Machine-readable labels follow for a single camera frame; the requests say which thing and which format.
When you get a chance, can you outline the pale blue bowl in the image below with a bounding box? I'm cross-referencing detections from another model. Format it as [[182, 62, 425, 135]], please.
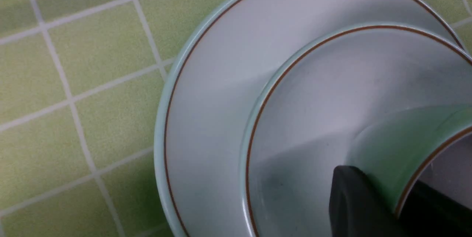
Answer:
[[240, 22, 471, 237]]

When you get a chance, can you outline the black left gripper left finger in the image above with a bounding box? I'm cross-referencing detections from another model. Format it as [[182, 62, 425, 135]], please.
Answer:
[[329, 165, 408, 237]]

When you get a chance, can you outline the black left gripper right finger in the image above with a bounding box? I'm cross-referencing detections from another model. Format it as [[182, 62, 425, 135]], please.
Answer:
[[400, 181, 472, 237]]

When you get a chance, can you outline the green checkered tablecloth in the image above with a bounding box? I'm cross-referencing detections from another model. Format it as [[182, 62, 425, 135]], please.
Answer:
[[0, 0, 472, 237]]

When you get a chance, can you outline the pale blue plate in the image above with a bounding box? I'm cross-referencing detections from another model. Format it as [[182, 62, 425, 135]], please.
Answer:
[[155, 0, 466, 237]]

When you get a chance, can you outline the pale blue cup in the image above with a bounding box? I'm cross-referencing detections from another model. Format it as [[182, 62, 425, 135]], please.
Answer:
[[344, 105, 472, 217]]

